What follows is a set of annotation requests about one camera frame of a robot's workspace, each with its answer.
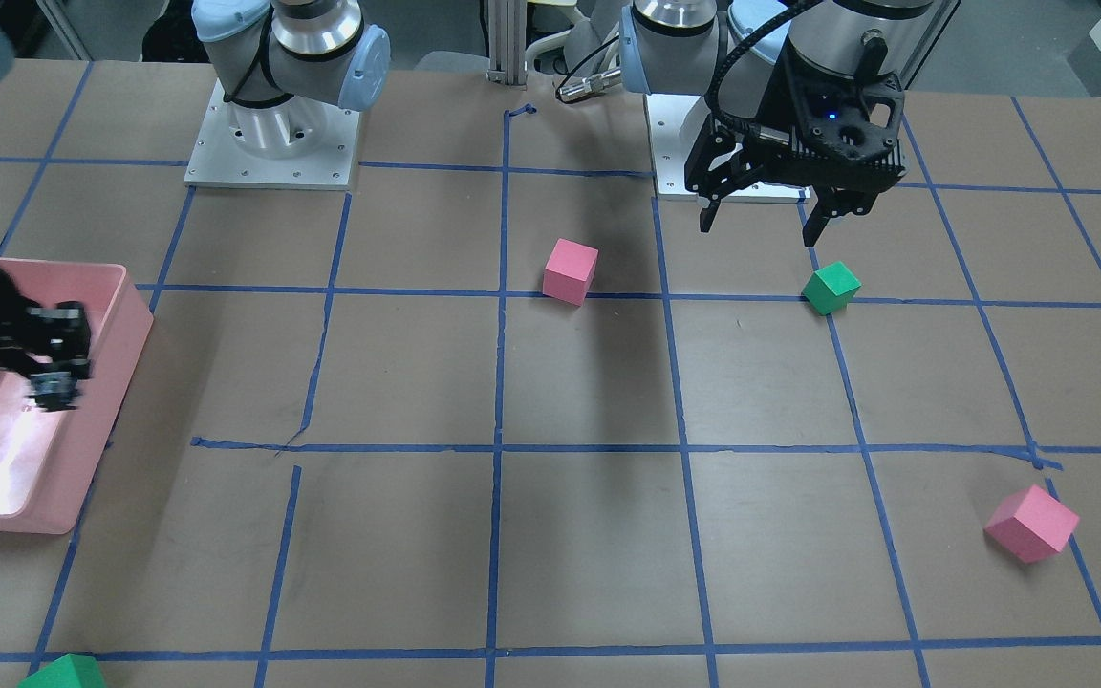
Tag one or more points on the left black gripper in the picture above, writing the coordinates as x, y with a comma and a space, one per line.
780, 96

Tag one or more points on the yellow push button switch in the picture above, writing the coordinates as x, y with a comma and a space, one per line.
54, 391

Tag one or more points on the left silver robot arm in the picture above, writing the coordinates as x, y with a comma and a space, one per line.
725, 51

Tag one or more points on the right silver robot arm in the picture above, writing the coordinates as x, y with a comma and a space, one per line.
293, 76

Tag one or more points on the small green cube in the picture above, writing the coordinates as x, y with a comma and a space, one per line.
831, 288

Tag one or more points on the pink plastic bin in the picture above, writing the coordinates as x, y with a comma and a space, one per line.
49, 458

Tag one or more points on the pink cube center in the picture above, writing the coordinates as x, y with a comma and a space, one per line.
569, 272

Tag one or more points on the pink cube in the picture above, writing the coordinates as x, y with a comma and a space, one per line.
569, 272
1032, 525

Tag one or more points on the green cube near bin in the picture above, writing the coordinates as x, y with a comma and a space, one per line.
68, 671

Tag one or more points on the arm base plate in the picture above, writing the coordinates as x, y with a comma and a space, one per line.
674, 122
298, 145

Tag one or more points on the aluminium frame post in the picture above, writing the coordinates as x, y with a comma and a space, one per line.
506, 22

